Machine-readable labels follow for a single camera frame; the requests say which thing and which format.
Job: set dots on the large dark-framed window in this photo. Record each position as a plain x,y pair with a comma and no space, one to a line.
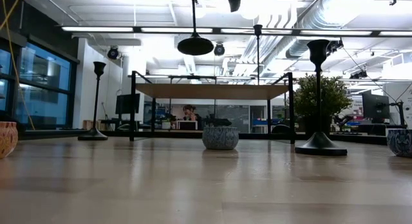
45,72

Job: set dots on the round black ceiling lamp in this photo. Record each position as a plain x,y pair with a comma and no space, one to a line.
219,49
113,53

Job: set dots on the blue patterned candle bowl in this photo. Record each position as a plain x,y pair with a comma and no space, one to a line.
220,138
400,143

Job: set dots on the black metal candlestick holder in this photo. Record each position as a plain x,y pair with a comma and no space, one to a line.
257,29
320,146
93,135
195,45

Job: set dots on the black computer monitor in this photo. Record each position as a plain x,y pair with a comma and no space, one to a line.
375,105
127,104

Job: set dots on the green potted plant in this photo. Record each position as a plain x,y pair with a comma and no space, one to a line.
334,98

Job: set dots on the orange patterned candle bowl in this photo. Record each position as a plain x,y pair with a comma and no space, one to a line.
7,140

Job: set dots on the black track spotlight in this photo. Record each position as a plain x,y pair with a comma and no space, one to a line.
335,45
359,75

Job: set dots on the wooden crates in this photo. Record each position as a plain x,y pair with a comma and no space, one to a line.
87,124

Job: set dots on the person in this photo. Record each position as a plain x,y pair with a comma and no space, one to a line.
190,109

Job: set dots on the wooden shelf with black legs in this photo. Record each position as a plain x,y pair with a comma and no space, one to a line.
209,91

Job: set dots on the silver ventilation duct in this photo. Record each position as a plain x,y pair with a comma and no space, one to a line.
305,14

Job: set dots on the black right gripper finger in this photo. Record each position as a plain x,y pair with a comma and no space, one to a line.
234,0

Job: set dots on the blue storage bin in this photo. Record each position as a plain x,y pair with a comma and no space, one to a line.
262,122

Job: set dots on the long ceiling light bar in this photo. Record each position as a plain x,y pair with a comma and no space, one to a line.
96,29

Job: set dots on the black background robot arm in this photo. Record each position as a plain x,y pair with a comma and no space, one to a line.
219,121

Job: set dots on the small white plant pot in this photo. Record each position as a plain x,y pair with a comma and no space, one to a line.
166,125

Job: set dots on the dark office chair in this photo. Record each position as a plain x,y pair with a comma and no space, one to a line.
280,129

